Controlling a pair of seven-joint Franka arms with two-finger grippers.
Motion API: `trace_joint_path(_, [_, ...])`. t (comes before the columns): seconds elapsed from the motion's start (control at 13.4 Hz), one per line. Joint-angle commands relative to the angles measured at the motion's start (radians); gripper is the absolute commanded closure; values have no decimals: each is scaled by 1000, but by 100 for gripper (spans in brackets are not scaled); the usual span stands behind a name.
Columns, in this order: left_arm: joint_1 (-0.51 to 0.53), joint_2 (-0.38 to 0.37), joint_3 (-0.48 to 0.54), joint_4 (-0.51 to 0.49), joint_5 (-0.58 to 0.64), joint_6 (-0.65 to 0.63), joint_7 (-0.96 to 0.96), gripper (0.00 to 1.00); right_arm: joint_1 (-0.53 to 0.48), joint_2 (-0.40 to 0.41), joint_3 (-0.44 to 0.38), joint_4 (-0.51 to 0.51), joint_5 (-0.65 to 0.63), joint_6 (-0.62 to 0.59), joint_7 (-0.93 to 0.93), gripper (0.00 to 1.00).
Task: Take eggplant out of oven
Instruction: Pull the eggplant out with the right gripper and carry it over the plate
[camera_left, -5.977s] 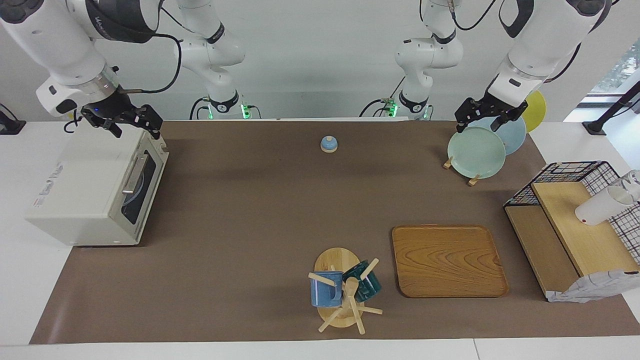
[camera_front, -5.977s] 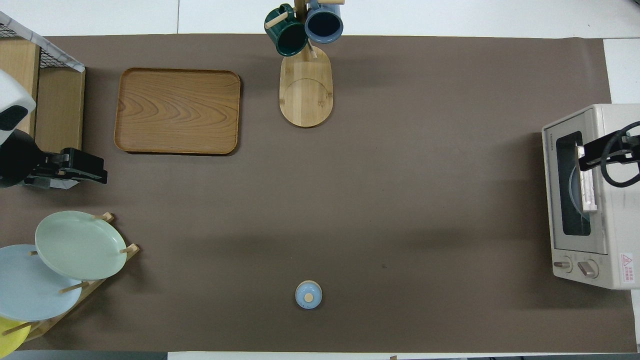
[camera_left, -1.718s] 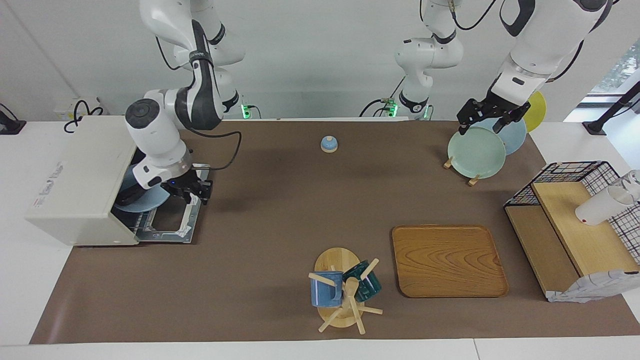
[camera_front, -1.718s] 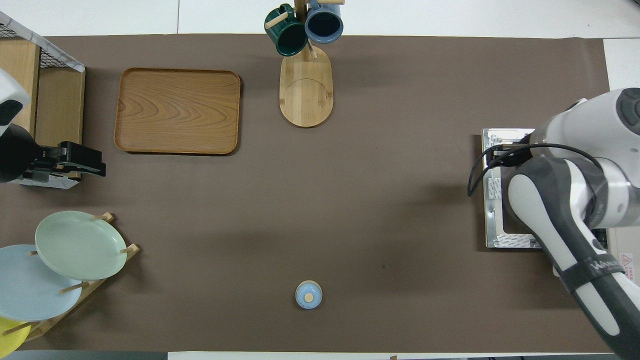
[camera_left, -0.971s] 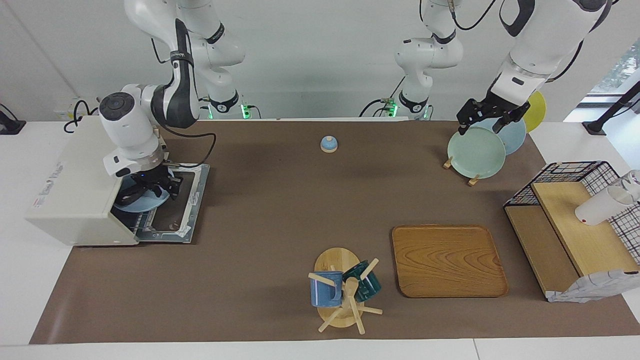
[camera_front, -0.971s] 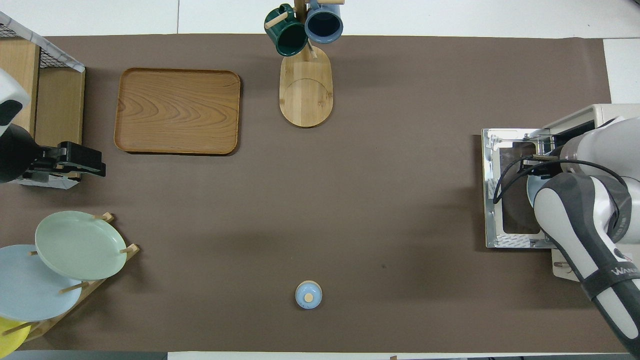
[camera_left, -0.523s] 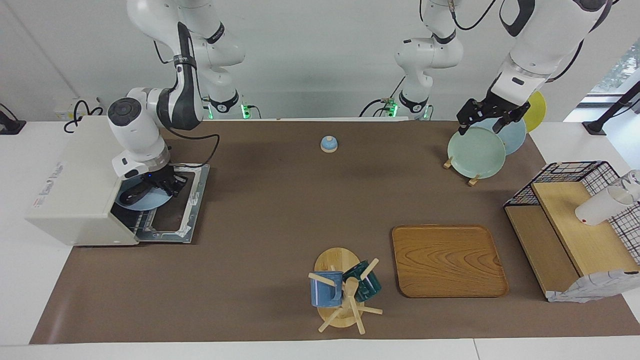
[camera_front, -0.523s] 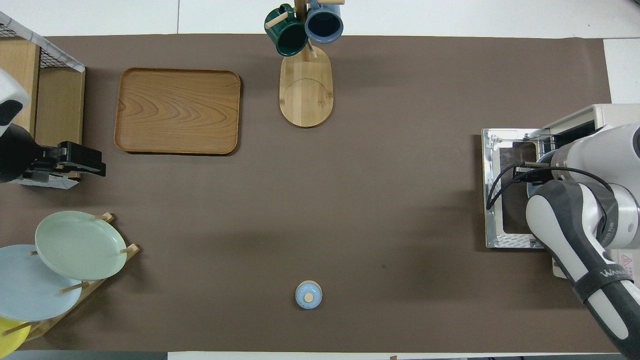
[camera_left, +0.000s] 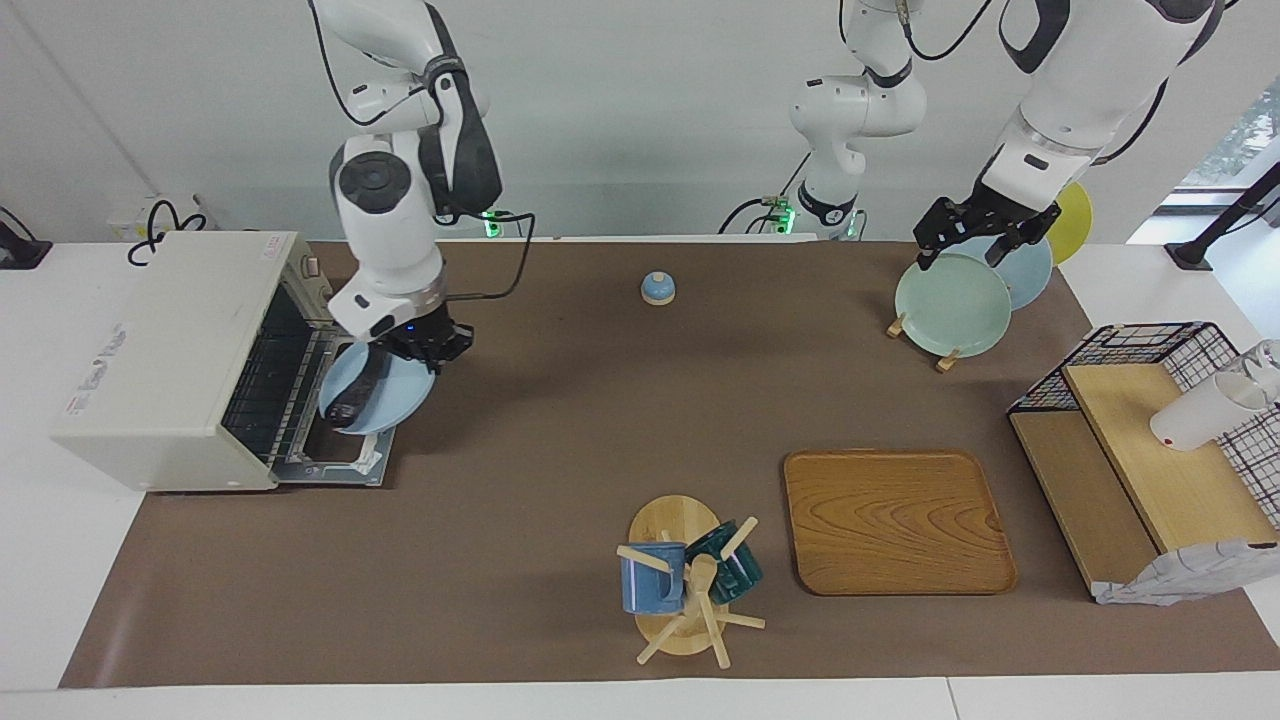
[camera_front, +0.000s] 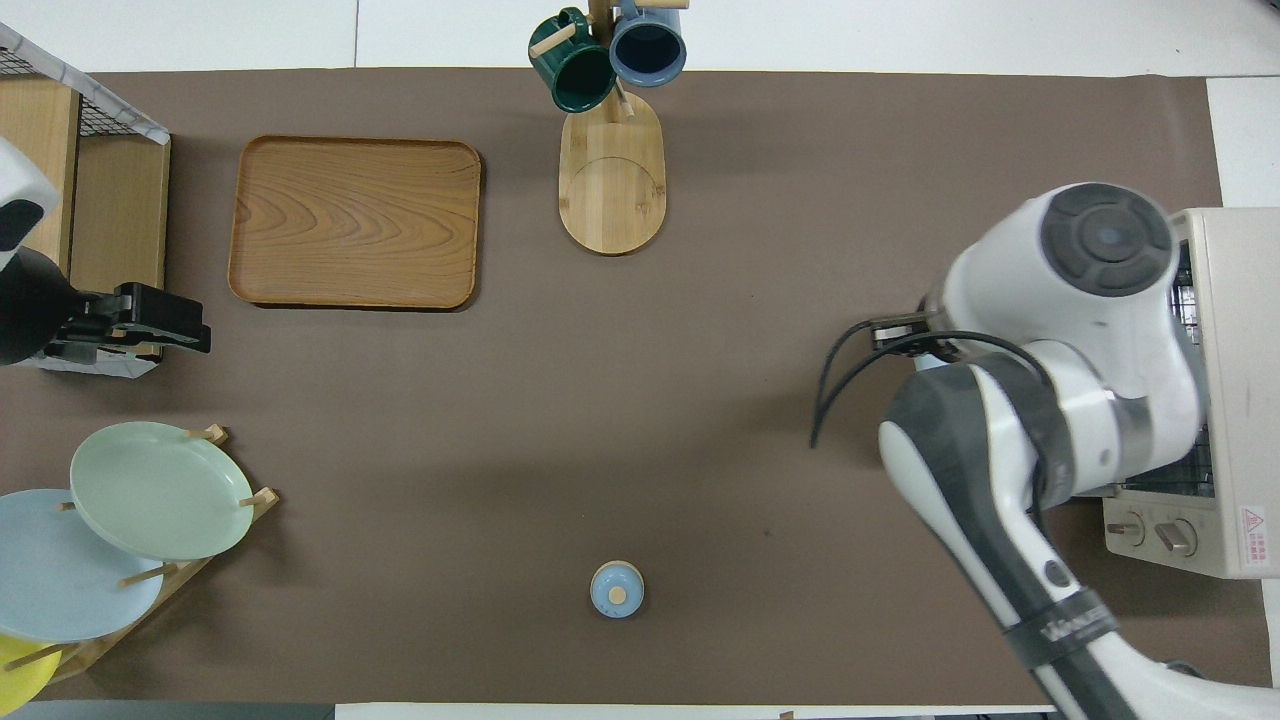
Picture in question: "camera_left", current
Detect light blue ribbed plate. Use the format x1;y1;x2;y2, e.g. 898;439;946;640
318;340;439;435

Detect dark purple eggplant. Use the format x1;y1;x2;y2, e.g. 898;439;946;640
325;345;394;430

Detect toaster oven glass door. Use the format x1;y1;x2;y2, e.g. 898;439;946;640
272;425;399;491

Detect cream toaster oven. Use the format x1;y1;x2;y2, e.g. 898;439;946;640
50;230;337;493

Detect light blue racked plate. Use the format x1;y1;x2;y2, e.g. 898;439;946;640
985;235;1055;312

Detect pale green plate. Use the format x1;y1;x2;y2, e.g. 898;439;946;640
893;252;1013;359

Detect wooden plate rack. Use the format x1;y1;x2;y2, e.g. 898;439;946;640
885;310;967;374

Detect yellow plate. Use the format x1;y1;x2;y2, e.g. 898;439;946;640
1044;180;1095;267

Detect brown table mat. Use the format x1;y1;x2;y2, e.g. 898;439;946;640
58;240;1280;689

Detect black angled stand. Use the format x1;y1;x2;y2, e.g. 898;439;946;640
1164;160;1280;272

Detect white cup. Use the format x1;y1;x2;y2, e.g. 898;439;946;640
1149;368;1273;453

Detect wooden shelf unit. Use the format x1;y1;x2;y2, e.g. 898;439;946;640
1007;360;1280;601

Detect wooden serving tray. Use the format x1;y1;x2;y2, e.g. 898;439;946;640
783;449;1019;597

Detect white power strip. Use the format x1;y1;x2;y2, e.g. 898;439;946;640
108;194;217;242

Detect wooden mug tree stand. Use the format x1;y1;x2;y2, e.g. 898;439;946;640
615;493;767;669

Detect clear glass cup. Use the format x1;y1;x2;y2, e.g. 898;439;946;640
1236;338;1280;406

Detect blue mug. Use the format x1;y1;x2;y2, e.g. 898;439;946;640
620;541;689;616

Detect dark green mug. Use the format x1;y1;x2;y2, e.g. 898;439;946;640
685;520;765;606

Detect grey white cloth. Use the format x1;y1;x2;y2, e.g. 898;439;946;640
1093;539;1280;608

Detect oven wire rack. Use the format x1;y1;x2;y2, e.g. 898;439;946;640
222;290;348;467

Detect black wire basket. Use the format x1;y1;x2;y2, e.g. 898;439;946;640
1007;320;1280;531

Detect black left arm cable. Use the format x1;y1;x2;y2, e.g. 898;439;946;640
838;0;1173;167

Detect window frame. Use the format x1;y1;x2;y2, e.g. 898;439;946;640
1155;75;1280;216

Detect black power cord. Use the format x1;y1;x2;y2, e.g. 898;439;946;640
125;199;208;267

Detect black clamp mount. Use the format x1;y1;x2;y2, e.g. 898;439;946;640
0;205;53;271

